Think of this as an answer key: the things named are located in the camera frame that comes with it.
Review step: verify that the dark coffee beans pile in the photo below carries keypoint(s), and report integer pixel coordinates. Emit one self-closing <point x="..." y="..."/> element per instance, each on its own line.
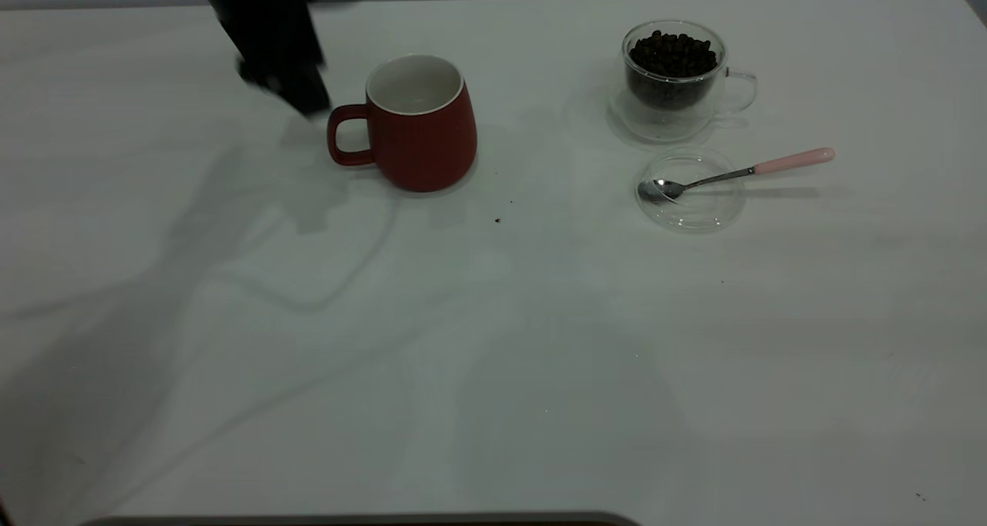
<point x="672" y="59"/>

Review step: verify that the clear glass saucer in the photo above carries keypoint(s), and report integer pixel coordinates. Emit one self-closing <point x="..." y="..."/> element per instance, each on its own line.
<point x="626" y="121"/>

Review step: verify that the clear round glass lid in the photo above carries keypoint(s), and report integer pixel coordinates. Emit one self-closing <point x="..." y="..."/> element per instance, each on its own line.
<point x="705" y="210"/>

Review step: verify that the red ceramic mug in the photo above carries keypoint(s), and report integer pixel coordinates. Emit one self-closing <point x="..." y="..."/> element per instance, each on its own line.
<point x="424" y="148"/>

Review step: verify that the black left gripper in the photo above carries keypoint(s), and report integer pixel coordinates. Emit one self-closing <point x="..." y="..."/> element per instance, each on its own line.
<point x="266" y="17"/>

